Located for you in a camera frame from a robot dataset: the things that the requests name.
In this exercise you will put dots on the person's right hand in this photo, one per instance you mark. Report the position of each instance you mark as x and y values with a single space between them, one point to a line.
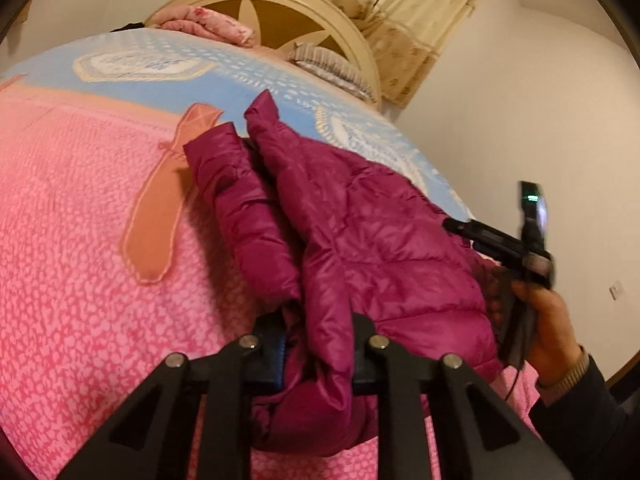
555 330

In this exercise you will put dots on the pink floral folded blanket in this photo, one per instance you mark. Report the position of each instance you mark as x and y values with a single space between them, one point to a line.
210 22

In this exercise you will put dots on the person's right forearm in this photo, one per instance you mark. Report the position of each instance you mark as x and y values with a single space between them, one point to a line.
585 425

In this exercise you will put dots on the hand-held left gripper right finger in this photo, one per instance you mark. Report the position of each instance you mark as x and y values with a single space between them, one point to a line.
362 355

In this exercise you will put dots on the pink and blue printed bedspread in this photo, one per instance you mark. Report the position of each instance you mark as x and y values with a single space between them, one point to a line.
75 235

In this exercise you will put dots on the magenta puffer jacket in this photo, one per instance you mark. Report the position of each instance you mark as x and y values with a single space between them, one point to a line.
360 240

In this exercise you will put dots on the beige floral curtain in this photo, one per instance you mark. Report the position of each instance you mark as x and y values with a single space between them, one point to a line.
425 25

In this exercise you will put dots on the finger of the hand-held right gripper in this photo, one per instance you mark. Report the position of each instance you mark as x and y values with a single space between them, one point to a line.
480 234

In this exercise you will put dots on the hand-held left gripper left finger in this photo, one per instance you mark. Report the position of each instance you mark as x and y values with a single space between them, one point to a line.
277 360

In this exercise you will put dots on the cream wooden headboard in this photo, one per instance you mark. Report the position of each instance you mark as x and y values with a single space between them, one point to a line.
345 40

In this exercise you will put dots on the striped pillow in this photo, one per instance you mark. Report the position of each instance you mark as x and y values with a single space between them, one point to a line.
325 62

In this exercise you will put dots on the white wall socket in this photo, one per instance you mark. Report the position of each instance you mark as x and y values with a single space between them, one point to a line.
616 290

